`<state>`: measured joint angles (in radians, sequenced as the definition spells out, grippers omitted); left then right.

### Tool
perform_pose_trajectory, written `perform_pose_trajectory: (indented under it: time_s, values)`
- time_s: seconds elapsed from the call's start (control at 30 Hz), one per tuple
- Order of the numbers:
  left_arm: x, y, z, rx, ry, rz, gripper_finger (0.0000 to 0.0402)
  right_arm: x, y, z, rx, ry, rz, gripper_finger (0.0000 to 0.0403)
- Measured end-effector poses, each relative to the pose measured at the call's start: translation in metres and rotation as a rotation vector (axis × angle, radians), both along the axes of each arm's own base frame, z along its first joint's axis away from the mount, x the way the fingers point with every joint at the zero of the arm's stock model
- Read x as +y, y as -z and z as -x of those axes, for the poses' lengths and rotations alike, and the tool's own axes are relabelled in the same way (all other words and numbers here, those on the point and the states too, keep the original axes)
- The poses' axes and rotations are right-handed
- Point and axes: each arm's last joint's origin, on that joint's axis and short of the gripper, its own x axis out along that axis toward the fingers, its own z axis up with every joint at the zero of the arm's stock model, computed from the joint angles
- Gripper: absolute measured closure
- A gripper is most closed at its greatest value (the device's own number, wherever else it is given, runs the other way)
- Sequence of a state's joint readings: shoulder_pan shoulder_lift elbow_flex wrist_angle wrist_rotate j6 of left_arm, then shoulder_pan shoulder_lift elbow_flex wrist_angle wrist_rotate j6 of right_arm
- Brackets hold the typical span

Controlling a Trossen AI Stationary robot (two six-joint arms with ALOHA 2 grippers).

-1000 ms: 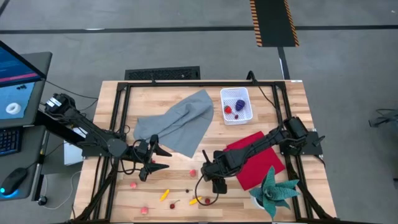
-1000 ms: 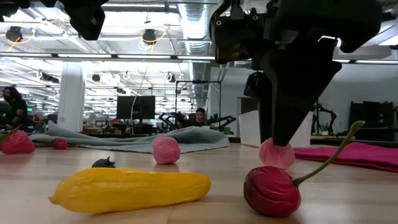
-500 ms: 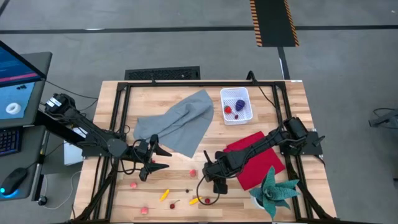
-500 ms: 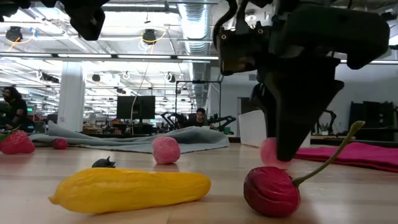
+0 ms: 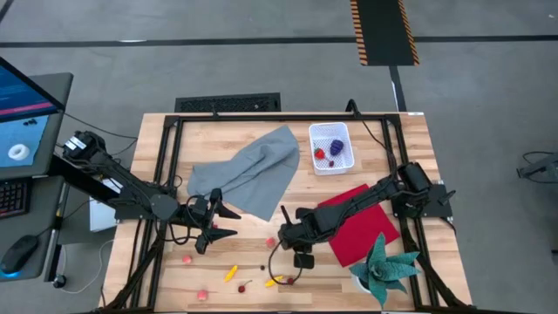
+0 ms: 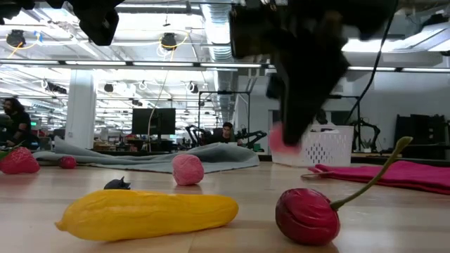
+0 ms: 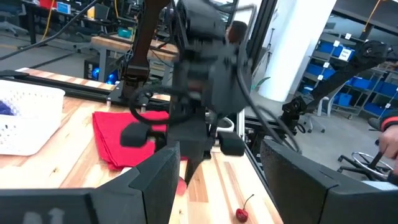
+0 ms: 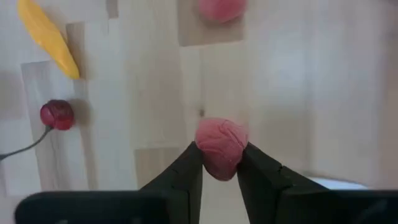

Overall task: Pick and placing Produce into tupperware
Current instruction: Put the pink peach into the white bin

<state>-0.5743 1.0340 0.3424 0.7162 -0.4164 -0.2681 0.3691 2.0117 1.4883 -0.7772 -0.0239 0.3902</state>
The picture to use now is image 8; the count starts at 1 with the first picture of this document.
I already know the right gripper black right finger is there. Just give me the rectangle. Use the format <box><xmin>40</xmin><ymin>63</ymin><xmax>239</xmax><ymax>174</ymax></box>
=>
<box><xmin>237</xmin><ymin>142</ymin><xmax>398</xmax><ymax>224</ymax></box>

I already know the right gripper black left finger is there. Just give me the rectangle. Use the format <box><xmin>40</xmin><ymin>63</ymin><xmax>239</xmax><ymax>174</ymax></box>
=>
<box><xmin>14</xmin><ymin>141</ymin><xmax>205</xmax><ymax>224</ymax></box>

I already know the pink toy peach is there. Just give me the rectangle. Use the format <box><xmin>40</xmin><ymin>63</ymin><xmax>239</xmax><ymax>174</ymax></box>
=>
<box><xmin>194</xmin><ymin>117</ymin><xmax>249</xmax><ymax>182</ymax></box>
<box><xmin>198</xmin><ymin>0</ymin><xmax>249</xmax><ymax>24</ymax></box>

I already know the dark red toy cherry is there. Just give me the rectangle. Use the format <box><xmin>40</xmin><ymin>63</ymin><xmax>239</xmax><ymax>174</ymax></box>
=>
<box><xmin>0</xmin><ymin>99</ymin><xmax>76</xmax><ymax>162</ymax></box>

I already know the yellow elongated toy fruit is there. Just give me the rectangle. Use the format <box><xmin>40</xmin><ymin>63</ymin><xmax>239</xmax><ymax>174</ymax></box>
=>
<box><xmin>17</xmin><ymin>0</ymin><xmax>81</xmax><ymax>80</ymax></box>

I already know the small white rectangular card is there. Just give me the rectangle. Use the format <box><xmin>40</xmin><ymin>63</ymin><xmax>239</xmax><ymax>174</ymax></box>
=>
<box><xmin>306</xmin><ymin>176</ymin><xmax>370</xmax><ymax>190</ymax></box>

